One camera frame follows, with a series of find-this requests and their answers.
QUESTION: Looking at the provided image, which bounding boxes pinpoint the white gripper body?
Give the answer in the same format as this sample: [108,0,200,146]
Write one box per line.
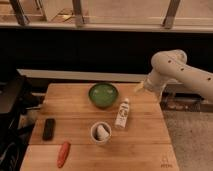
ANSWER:
[134,79,162,98]

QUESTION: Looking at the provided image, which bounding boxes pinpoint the green ceramic bowl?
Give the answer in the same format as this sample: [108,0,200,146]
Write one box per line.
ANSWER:
[88,83,119,108]

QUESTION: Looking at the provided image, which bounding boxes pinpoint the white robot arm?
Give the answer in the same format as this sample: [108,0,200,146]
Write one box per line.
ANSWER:
[134,49,213,102]

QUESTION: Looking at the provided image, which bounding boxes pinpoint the white labelled bottle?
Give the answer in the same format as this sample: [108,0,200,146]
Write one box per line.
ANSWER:
[115,98,130,129]

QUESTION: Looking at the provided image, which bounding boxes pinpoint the white object inside cup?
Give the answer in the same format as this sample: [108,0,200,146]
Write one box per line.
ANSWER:
[97,125,109,141]

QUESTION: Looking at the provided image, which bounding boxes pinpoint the white cup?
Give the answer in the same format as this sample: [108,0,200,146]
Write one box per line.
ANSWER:
[90,122,111,145]

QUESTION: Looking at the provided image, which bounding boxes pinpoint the black remote control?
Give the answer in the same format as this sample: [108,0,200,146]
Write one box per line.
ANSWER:
[42,118,55,141]

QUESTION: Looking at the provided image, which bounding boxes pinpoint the orange carrot toy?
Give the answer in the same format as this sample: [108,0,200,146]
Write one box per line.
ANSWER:
[57,142,70,168]

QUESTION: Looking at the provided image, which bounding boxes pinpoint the black chair at left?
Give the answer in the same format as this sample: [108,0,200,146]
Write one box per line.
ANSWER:
[0,76,39,171]

